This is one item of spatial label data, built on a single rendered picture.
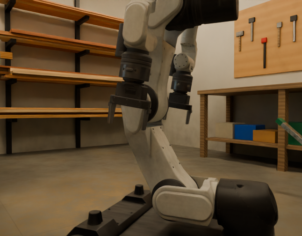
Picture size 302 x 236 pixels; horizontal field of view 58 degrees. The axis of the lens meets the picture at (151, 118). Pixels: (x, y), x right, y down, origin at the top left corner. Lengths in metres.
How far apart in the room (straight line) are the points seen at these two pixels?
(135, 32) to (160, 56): 0.23
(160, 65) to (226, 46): 3.26
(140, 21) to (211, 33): 3.67
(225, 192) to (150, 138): 0.30
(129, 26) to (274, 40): 3.11
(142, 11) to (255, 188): 0.62
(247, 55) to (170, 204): 3.20
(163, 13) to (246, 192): 0.63
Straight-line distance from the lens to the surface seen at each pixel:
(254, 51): 3.88
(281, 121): 2.16
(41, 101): 4.38
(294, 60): 3.60
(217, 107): 4.17
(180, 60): 1.16
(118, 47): 0.82
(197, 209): 0.91
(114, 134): 4.87
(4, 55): 1.89
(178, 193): 0.91
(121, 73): 0.78
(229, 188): 0.92
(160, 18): 0.95
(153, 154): 0.96
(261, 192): 0.92
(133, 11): 0.78
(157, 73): 0.95
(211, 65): 4.30
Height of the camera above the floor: 0.58
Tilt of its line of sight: 1 degrees down
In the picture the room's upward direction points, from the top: straight up
